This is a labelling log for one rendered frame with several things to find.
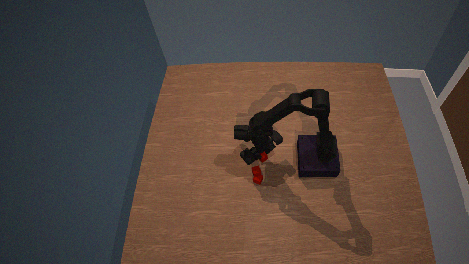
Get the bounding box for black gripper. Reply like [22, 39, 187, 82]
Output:
[240, 130, 283, 165]

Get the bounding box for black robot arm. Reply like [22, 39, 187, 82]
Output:
[234, 89, 337, 162]

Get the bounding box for red cube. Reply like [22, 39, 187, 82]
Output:
[260, 152, 268, 162]
[253, 175, 263, 185]
[252, 165, 261, 178]

